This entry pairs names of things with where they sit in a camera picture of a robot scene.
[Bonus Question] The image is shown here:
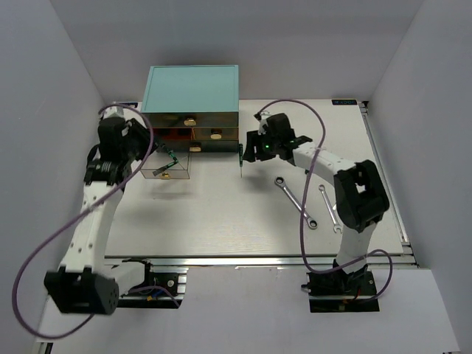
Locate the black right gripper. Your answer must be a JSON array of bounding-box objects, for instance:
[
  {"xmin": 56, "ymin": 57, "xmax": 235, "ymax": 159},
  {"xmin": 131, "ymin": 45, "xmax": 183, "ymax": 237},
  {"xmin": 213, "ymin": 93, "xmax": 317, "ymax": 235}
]
[{"xmin": 243, "ymin": 130, "xmax": 280, "ymax": 163}]

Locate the small black green precision screwdriver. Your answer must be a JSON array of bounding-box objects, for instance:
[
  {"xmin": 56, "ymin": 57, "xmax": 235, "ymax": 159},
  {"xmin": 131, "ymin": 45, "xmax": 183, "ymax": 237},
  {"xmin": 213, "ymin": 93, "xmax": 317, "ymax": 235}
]
[{"xmin": 162, "ymin": 146, "xmax": 179, "ymax": 164}]

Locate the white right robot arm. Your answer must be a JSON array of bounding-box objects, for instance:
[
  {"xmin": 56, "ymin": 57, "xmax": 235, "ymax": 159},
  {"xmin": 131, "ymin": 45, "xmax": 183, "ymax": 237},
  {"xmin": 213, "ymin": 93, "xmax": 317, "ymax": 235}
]
[{"xmin": 243, "ymin": 114, "xmax": 389, "ymax": 294}]

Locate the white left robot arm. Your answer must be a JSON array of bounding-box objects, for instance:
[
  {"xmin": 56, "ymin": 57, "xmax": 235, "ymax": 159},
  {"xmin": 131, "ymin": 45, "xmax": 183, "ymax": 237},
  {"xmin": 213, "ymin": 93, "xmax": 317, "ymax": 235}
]
[{"xmin": 44, "ymin": 107, "xmax": 156, "ymax": 315}]

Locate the teal drawer cabinet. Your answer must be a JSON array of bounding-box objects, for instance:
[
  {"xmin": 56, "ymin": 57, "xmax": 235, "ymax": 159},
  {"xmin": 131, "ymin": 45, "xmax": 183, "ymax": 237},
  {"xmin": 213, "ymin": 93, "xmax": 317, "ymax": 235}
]
[{"xmin": 141, "ymin": 65, "xmax": 239, "ymax": 141}]

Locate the small combination wrench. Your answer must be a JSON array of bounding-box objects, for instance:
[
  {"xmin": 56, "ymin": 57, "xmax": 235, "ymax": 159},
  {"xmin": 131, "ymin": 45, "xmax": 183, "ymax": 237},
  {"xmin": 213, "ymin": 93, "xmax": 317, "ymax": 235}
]
[{"xmin": 319, "ymin": 184, "xmax": 342, "ymax": 234}]

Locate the large ratchet combination wrench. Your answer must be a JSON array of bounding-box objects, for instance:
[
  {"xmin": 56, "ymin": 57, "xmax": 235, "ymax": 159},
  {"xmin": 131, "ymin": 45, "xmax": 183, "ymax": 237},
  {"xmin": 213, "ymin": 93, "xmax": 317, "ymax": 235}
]
[{"xmin": 274, "ymin": 176, "xmax": 318, "ymax": 230}]

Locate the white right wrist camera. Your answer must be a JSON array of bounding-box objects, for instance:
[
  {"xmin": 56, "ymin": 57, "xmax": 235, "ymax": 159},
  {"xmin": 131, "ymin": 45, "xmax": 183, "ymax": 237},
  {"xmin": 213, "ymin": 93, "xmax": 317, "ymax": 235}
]
[{"xmin": 254, "ymin": 111, "xmax": 270, "ymax": 135}]

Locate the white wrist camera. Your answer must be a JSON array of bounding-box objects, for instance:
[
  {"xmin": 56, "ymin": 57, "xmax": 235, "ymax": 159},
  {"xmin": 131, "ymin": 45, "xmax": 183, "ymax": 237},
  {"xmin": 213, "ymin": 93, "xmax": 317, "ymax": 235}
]
[
  {"xmin": 254, "ymin": 111, "xmax": 270, "ymax": 135},
  {"xmin": 99, "ymin": 105, "xmax": 125, "ymax": 121}
]

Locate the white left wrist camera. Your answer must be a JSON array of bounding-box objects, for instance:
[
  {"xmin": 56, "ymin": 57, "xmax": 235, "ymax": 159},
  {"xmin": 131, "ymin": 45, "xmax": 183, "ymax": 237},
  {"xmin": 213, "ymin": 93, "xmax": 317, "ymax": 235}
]
[{"xmin": 99, "ymin": 105, "xmax": 125, "ymax": 121}]

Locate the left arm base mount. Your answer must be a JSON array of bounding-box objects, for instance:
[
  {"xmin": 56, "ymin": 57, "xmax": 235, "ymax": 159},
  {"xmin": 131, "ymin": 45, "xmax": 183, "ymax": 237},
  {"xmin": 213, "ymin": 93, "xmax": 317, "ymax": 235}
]
[{"xmin": 107, "ymin": 258, "xmax": 187, "ymax": 309}]

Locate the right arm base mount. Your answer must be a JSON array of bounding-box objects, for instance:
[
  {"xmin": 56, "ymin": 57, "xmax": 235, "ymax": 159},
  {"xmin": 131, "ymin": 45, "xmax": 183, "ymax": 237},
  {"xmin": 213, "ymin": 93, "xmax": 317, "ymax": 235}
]
[{"xmin": 300, "ymin": 271, "xmax": 380, "ymax": 313}]

